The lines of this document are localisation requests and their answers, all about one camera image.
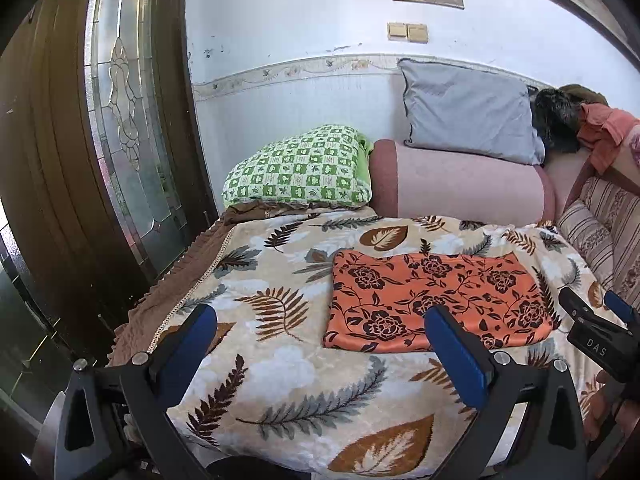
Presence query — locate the striped sofa backrest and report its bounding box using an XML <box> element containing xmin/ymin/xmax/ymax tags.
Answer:
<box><xmin>575</xmin><ymin>175</ymin><xmax>640</xmax><ymax>311</ymax></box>

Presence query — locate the grey pillow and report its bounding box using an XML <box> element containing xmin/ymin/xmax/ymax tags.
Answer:
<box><xmin>398</xmin><ymin>58</ymin><xmax>547</xmax><ymax>166</ymax></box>

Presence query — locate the pink bolster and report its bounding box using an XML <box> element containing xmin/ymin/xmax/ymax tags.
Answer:
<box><xmin>369</xmin><ymin>139</ymin><xmax>557</xmax><ymax>226</ymax></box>

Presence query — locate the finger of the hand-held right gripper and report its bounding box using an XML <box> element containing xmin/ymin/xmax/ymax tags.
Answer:
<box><xmin>604</xmin><ymin>290</ymin><xmax>640</xmax><ymax>324</ymax></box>
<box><xmin>559</xmin><ymin>287</ymin><xmax>598</xmax><ymax>329</ymax></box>

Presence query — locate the striped cushion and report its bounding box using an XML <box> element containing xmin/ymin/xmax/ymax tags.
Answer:
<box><xmin>556</xmin><ymin>199</ymin><xmax>615</xmax><ymax>288</ymax></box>

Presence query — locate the orange garment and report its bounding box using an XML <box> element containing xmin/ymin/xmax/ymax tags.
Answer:
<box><xmin>575</xmin><ymin>104</ymin><xmax>640</xmax><ymax>173</ymax></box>

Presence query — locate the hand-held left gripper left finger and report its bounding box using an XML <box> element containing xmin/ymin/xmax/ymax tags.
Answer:
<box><xmin>54</xmin><ymin>304</ymin><xmax>218</xmax><ymax>480</ymax></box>

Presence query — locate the olive brown cloth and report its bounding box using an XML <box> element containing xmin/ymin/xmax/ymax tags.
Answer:
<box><xmin>559</xmin><ymin>84</ymin><xmax>609</xmax><ymax>107</ymax></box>

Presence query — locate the wooden door with glass panel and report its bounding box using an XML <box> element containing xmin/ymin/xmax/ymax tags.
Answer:
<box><xmin>0</xmin><ymin>0</ymin><xmax>223</xmax><ymax>396</ymax></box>

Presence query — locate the green checked pillow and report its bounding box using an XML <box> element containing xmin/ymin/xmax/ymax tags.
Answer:
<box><xmin>221</xmin><ymin>124</ymin><xmax>375</xmax><ymax>209</ymax></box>

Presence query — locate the orange floral cloth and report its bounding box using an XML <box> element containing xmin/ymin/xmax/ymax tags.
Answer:
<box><xmin>322</xmin><ymin>250</ymin><xmax>558</xmax><ymax>353</ymax></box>

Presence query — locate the brown quilted bedspread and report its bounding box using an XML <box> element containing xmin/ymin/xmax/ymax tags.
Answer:
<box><xmin>107</xmin><ymin>200</ymin><xmax>321</xmax><ymax>368</ymax></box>

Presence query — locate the pale pink mattress cover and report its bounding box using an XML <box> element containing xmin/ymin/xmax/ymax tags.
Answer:
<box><xmin>542</xmin><ymin>152</ymin><xmax>598</xmax><ymax>222</ymax></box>

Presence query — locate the leaf print blanket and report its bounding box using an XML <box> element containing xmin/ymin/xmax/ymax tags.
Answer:
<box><xmin>150</xmin><ymin>212</ymin><xmax>626</xmax><ymax>480</ymax></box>

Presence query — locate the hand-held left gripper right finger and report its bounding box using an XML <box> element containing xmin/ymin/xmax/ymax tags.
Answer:
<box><xmin>424</xmin><ymin>305</ymin><xmax>588</xmax><ymax>480</ymax></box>

